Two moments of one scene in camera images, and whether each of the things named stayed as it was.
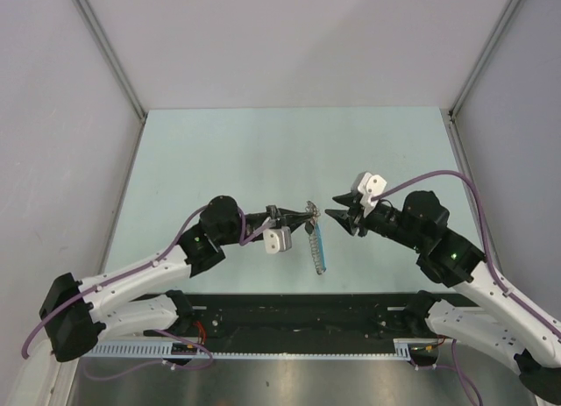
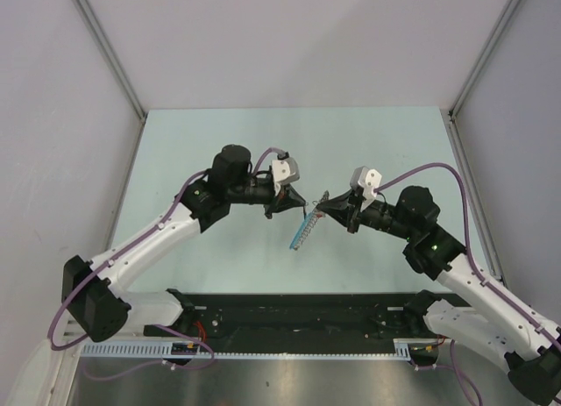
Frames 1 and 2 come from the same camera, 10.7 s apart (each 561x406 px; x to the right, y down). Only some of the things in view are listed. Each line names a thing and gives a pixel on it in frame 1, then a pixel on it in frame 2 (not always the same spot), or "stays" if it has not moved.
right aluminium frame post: (514, 2) stays
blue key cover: (320, 246) -> (301, 227)
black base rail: (298, 324) stays
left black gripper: (285, 217) -> (287, 197)
